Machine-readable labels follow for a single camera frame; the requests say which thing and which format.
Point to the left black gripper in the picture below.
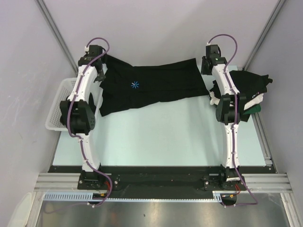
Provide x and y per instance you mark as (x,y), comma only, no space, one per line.
(101,77)

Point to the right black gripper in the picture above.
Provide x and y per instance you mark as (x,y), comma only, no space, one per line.
(203,71)

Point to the black t-shirt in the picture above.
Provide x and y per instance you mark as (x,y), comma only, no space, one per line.
(132,87)
(249,83)

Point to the white plastic laundry basket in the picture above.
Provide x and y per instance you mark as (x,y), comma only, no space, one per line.
(65,88)

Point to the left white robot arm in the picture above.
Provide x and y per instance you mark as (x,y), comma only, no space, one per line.
(80,109)

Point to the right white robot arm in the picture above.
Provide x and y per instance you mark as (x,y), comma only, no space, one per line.
(228,112)

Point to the white folded t-shirt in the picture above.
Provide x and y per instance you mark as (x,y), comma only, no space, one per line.
(248,104)

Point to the green folded t-shirt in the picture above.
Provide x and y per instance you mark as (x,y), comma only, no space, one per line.
(247,113)

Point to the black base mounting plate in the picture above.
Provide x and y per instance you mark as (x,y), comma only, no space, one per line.
(153,183)

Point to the left aluminium frame post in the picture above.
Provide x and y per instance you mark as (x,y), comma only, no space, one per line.
(56,33)

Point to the aluminium frame post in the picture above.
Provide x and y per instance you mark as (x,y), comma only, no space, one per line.
(269,24)
(56,33)

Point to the right aluminium frame post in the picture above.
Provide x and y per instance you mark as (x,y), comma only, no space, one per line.
(269,24)

